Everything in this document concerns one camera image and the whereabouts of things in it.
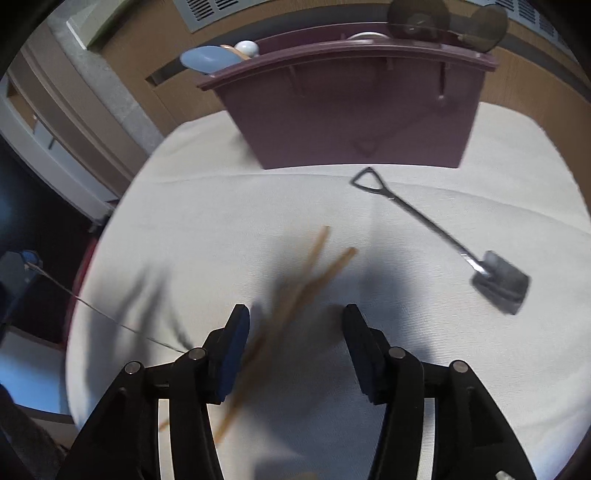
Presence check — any metal shovel-shaped spoon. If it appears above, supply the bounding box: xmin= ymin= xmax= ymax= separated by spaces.
xmin=349 ymin=167 xmax=531 ymax=316

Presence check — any wooden chopstick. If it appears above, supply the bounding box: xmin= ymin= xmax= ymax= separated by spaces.
xmin=213 ymin=247 xmax=358 ymax=445
xmin=158 ymin=224 xmax=332 ymax=432

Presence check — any grey blue plastic spoon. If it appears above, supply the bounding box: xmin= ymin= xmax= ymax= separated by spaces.
xmin=179 ymin=45 xmax=243 ymax=75

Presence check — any wooden spoon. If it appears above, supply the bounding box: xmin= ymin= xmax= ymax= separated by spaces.
xmin=221 ymin=44 xmax=249 ymax=60

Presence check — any black dark spoon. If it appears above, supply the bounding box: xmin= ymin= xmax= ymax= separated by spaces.
xmin=452 ymin=4 xmax=509 ymax=53

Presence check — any white table cloth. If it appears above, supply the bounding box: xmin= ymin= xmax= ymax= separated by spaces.
xmin=66 ymin=103 xmax=590 ymax=479

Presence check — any purple plastic utensil holder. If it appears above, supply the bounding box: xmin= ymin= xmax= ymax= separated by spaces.
xmin=197 ymin=23 xmax=498 ymax=169

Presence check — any small grey vent grille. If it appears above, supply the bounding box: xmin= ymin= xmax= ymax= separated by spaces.
xmin=468 ymin=0 xmax=567 ymax=47

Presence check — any long grey vent grille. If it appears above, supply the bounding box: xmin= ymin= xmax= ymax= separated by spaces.
xmin=173 ymin=0 xmax=267 ymax=33

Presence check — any thin cable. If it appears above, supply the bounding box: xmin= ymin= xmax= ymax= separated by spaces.
xmin=25 ymin=260 xmax=195 ymax=355

